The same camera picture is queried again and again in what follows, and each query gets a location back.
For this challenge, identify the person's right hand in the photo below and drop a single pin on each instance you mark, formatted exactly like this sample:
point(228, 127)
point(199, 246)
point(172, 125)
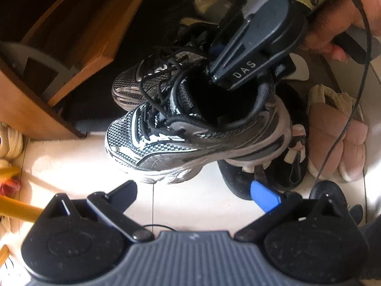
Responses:
point(336, 15)

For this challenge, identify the red cloth slipper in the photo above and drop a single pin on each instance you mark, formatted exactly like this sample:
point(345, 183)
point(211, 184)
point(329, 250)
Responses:
point(299, 68)

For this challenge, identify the pink padded slipper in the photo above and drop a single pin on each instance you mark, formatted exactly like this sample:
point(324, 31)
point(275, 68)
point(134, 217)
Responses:
point(330, 98)
point(351, 158)

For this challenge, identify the grey silver sneaker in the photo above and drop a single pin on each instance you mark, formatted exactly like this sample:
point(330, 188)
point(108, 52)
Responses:
point(178, 155)
point(131, 80)

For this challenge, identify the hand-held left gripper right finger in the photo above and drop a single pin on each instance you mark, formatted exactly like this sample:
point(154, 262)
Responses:
point(263, 196)

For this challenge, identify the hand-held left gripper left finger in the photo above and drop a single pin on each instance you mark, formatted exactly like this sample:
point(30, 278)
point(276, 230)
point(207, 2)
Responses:
point(126, 193)

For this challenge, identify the black furry figure-print slipper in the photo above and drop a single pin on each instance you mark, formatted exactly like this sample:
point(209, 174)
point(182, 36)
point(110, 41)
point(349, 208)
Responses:
point(293, 110)
point(235, 178)

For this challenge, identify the person's dark fuzzy slipper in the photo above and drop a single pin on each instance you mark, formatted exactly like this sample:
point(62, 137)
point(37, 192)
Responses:
point(357, 214)
point(330, 190)

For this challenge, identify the white sneakers pair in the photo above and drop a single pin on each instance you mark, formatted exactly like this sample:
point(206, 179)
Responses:
point(10, 143)

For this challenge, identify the grey metal cabinet bracket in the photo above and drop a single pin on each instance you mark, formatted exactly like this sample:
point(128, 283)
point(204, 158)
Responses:
point(64, 74)

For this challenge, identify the wooden shoe cabinet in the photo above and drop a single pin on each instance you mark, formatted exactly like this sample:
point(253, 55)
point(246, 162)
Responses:
point(18, 101)

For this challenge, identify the grey knit slipper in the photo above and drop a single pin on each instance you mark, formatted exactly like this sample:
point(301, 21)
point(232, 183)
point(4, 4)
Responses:
point(193, 21)
point(208, 3)

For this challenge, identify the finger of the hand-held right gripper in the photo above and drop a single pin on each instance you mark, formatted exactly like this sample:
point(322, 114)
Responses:
point(238, 68)
point(227, 29)

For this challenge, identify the yellow stick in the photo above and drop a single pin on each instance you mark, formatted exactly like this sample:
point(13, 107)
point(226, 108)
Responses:
point(18, 210)

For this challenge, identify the brown patterned doormat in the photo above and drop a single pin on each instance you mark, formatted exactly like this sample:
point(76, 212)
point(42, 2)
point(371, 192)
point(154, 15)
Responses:
point(143, 12)

